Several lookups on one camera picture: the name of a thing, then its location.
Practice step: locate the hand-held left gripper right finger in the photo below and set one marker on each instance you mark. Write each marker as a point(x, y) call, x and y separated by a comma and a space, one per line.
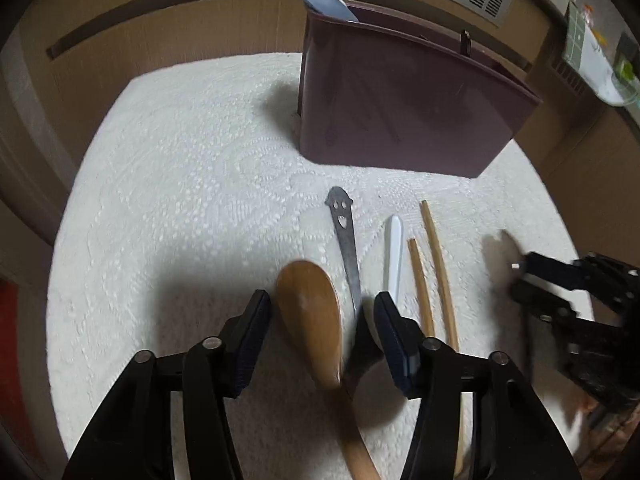
point(395, 345)

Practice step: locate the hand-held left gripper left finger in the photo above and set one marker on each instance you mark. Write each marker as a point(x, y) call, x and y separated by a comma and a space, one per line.
point(250, 345)

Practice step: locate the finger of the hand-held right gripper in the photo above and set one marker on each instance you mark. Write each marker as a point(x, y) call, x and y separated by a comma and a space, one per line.
point(540, 302)
point(555, 267)

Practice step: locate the short wooden chopstick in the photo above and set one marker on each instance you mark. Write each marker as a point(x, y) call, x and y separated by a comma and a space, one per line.
point(421, 285)

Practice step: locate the wooden spoon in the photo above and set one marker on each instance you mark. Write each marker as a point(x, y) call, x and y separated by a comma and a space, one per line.
point(310, 305)

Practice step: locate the long wooden chopstick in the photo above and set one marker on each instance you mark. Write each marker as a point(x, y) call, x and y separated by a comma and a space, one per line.
point(439, 270)

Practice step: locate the white plastic spoon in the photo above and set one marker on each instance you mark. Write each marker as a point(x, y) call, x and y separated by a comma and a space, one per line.
point(395, 255)

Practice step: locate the maroon plastic utensil holder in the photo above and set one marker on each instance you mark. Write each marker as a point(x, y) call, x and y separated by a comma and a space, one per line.
point(400, 105)

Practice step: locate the white lace tablecloth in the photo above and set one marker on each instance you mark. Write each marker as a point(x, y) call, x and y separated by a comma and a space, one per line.
point(190, 200)

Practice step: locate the clear glass bowl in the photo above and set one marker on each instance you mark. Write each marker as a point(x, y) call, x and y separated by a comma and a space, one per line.
point(625, 92)

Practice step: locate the small grey vent grille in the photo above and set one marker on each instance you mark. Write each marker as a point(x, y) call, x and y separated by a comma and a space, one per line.
point(570, 75)

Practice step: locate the green packets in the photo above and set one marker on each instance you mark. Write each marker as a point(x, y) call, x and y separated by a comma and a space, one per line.
point(626, 67)

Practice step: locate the green and white towel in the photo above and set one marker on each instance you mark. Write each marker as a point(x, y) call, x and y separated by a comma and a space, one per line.
point(587, 45)

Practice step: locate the red box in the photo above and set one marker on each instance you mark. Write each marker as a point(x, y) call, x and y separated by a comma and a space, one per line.
point(12, 360)

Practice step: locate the blue spoon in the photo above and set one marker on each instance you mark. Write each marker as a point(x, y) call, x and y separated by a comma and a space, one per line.
point(322, 0)

